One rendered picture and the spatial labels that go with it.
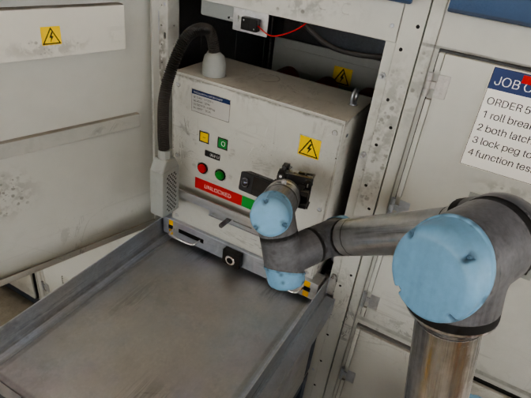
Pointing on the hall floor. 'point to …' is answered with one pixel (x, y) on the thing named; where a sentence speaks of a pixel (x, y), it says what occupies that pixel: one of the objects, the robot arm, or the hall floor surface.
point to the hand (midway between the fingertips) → (288, 174)
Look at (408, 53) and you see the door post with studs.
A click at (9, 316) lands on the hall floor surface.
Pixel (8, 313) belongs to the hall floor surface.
